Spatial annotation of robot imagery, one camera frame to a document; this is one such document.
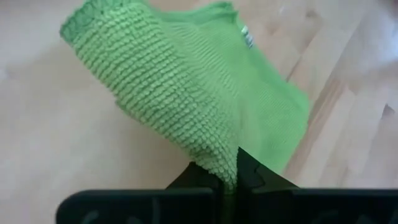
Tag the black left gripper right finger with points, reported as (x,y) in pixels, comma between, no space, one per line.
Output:
(295,205)

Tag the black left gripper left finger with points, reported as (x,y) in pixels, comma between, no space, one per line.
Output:
(155,205)

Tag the green microfiber towel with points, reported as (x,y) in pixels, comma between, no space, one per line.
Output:
(186,93)

